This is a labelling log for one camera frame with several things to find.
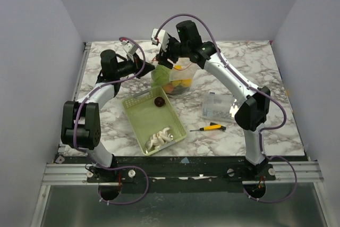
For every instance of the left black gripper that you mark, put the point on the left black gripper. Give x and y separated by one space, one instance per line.
137 64

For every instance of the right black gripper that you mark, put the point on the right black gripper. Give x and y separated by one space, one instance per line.
164 58

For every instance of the green cabbage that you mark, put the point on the green cabbage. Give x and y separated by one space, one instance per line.
160 75

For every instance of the clear zip bag orange zipper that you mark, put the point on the clear zip bag orange zipper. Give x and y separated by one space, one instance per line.
187 71

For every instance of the peach fruit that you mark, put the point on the peach fruit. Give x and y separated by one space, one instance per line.
168 88

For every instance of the orange fruit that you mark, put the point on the orange fruit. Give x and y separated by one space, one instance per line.
184 83

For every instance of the green perforated plastic basket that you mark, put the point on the green perforated plastic basket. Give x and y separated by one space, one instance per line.
147 119

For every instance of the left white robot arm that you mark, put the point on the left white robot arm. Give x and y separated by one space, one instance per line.
81 128

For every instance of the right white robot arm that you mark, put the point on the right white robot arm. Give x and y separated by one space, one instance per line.
253 101

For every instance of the dark red plum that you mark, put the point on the dark red plum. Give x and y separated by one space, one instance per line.
159 101

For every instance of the white mushroom cluster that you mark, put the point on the white mushroom cluster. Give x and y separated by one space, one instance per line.
158 139

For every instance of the clear plastic parts box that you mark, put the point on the clear plastic parts box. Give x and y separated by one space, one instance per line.
218 107

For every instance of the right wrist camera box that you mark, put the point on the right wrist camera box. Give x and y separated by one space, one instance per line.
160 37

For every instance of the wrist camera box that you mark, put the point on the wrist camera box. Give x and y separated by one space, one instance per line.
160 37
129 48

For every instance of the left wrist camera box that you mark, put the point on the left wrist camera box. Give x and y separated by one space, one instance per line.
129 48

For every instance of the yellow handled screwdriver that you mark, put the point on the yellow handled screwdriver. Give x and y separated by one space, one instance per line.
211 127

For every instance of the black mounting rail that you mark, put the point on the black mounting rail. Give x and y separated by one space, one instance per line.
174 174

